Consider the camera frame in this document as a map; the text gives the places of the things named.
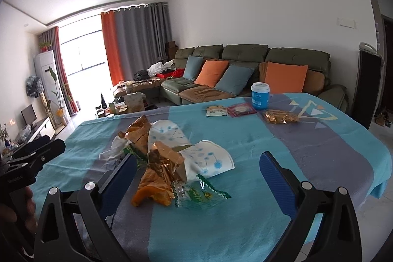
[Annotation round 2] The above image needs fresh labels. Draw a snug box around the person's left hand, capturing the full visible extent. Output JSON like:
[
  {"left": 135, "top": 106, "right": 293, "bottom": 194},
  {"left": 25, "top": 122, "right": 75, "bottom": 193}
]
[{"left": 1, "top": 186, "right": 37, "bottom": 241}]

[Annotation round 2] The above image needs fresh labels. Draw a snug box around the orange cushion right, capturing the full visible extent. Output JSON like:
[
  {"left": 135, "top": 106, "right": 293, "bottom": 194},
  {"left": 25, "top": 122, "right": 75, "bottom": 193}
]
[{"left": 265, "top": 62, "right": 308, "bottom": 94}]

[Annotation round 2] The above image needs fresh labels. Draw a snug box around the grey-blue cushion far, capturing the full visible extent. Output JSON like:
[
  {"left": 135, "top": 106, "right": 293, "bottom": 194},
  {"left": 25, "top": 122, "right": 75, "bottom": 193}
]
[{"left": 183, "top": 55, "right": 203, "bottom": 81}]

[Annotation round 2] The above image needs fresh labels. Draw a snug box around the left striped curtain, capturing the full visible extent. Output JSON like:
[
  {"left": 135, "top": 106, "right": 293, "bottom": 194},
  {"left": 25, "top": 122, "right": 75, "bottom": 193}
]
[{"left": 39, "top": 27, "right": 79, "bottom": 116}]

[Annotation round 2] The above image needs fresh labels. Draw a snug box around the dark red snack packet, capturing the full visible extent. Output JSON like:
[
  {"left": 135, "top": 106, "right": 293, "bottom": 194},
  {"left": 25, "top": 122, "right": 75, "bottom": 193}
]
[{"left": 226, "top": 102, "right": 256, "bottom": 118}]

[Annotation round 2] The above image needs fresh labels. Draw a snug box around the blue white paper cup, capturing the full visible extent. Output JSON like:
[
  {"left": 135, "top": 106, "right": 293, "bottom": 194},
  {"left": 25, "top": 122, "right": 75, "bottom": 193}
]
[{"left": 251, "top": 83, "right": 270, "bottom": 110}]

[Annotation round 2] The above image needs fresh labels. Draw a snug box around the white beige snack packet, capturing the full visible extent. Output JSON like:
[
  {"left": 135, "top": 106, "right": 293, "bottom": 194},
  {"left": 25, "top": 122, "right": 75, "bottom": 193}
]
[{"left": 206, "top": 105, "right": 228, "bottom": 117}]

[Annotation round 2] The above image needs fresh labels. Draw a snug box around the gold foil snack wrapper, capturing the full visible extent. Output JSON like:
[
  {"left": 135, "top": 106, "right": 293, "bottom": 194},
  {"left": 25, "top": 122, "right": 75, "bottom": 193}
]
[{"left": 124, "top": 115, "right": 186, "bottom": 184}]

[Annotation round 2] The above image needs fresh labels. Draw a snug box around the cluttered coffee table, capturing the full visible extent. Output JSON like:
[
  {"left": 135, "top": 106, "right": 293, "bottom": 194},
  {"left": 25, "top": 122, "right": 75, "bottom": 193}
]
[{"left": 95, "top": 92, "right": 157, "bottom": 118}]

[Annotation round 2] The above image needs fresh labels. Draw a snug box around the grey-blue cushion near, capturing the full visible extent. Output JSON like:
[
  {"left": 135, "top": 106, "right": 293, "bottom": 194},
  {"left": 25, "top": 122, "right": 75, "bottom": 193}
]
[{"left": 214, "top": 65, "right": 254, "bottom": 96}]

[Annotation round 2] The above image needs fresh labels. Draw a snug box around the white tissue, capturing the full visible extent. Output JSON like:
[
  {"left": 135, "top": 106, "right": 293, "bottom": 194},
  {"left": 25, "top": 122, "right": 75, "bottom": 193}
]
[{"left": 98, "top": 136, "right": 128, "bottom": 161}]

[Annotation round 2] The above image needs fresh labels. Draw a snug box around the black tower heater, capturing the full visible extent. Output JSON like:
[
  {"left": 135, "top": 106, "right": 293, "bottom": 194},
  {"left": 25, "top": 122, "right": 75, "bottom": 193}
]
[{"left": 350, "top": 42, "right": 384, "bottom": 130}]

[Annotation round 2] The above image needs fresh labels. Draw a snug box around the crushed white dotted paper cup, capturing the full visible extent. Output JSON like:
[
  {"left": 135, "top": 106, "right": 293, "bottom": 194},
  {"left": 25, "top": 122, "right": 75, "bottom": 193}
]
[{"left": 148, "top": 120, "right": 235, "bottom": 181}]

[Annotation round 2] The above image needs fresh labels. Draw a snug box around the small black monitor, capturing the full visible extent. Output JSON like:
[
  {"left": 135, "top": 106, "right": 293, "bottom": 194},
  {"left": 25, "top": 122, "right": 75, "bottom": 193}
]
[{"left": 21, "top": 104, "right": 37, "bottom": 126}]

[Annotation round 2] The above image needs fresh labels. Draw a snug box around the green clear plastic wrapper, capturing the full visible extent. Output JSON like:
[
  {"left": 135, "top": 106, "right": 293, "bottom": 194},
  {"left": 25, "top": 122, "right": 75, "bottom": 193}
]
[{"left": 124, "top": 144, "right": 233, "bottom": 210}]

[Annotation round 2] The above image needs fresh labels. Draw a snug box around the gold wrapper near cup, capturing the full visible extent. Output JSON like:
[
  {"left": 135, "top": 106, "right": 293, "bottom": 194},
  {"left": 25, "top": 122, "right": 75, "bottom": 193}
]
[{"left": 262, "top": 109, "right": 299, "bottom": 124}]

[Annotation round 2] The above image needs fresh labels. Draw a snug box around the tall green floor plant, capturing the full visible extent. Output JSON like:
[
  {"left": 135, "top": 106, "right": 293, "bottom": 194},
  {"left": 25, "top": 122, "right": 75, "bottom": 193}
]
[{"left": 46, "top": 66, "right": 69, "bottom": 127}]

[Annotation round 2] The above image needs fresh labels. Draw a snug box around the orange cushion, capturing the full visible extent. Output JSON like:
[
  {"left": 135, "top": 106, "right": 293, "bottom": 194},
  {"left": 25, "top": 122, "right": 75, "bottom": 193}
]
[
  {"left": 195, "top": 60, "right": 229, "bottom": 88},
  {"left": 265, "top": 62, "right": 308, "bottom": 94}
]

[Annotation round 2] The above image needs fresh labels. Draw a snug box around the grey-blue cushion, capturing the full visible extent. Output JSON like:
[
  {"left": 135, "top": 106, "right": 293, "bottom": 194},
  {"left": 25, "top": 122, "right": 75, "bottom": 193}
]
[
  {"left": 214, "top": 65, "right": 254, "bottom": 96},
  {"left": 183, "top": 55, "right": 203, "bottom": 81}
]

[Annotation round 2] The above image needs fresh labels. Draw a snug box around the pile of clothes on sofa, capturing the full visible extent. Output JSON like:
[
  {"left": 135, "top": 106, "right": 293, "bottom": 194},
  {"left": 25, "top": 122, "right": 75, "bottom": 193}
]
[{"left": 133, "top": 59, "right": 184, "bottom": 81}]

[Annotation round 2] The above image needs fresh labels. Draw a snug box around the green brown sectional sofa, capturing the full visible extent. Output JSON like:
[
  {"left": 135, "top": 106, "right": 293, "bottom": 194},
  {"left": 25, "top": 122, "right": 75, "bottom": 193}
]
[{"left": 114, "top": 44, "right": 348, "bottom": 112}]

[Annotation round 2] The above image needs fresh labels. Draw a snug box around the white standing air conditioner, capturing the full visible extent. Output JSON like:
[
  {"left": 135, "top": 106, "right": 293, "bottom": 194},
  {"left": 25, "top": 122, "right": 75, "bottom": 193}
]
[{"left": 34, "top": 51, "right": 57, "bottom": 116}]

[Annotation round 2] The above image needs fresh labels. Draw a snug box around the orange and grey curtain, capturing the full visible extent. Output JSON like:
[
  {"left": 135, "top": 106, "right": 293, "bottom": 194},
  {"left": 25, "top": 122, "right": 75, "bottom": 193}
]
[{"left": 100, "top": 3, "right": 172, "bottom": 85}]

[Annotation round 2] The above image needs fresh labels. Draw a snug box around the orange cushion left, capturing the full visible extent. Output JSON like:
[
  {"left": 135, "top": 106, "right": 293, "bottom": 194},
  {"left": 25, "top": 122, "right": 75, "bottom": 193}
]
[{"left": 195, "top": 60, "right": 229, "bottom": 88}]

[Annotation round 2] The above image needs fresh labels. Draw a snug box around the white black TV cabinet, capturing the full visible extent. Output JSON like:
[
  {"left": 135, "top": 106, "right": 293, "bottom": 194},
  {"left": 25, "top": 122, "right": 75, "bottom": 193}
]
[{"left": 13, "top": 117, "right": 55, "bottom": 153}]

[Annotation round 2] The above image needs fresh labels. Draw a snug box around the teal grey patterned tablecloth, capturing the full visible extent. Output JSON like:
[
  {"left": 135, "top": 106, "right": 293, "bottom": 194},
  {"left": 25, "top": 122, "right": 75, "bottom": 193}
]
[{"left": 30, "top": 92, "right": 393, "bottom": 262}]

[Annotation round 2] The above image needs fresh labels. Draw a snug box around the covered standing fan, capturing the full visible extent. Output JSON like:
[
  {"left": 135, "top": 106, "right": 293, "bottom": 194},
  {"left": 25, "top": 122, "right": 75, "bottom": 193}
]
[{"left": 25, "top": 76, "right": 44, "bottom": 98}]

